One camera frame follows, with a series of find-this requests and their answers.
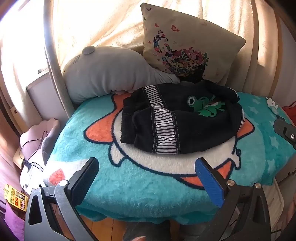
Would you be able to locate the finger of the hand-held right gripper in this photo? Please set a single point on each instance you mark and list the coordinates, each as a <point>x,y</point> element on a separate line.
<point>285,131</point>

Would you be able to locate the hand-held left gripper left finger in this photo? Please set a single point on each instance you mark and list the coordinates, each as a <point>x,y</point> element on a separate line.
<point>84,180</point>

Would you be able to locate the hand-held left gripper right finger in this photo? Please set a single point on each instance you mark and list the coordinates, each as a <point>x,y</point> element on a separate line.
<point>209,183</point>

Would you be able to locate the black pants with striped bands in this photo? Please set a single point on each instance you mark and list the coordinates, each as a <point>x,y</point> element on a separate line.
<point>143,125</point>

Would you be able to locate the red object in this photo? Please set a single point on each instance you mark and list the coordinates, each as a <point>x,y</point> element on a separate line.
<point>289,111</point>

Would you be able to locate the small white toy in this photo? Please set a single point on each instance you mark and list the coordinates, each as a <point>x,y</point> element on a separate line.
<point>271,104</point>

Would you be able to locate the white device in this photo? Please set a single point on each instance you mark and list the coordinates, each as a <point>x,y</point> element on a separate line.
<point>31,171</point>

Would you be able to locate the teal printed fleece blanket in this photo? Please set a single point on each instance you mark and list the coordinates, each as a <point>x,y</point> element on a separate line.
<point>138,185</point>

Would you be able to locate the pink stool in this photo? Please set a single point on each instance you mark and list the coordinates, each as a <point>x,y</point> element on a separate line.
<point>34,136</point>

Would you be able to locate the yellow packet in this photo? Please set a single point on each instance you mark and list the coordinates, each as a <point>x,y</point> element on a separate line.
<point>16,197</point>

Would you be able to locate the purple rug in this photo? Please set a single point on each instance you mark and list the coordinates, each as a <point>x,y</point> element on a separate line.
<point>10,222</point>

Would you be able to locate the white cabinet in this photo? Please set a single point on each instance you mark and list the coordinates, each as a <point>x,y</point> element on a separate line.
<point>44,97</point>

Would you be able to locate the grey pillow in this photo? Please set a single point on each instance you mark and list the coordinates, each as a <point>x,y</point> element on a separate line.
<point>108,71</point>

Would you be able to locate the grey metal pole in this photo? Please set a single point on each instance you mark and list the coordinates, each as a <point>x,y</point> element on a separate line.
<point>54,69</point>

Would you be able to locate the cream floral cushion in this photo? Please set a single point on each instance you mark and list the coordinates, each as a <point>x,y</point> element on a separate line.
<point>185,46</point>

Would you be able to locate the cream draped cloth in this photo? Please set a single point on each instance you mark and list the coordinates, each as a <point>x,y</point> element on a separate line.
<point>97,23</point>

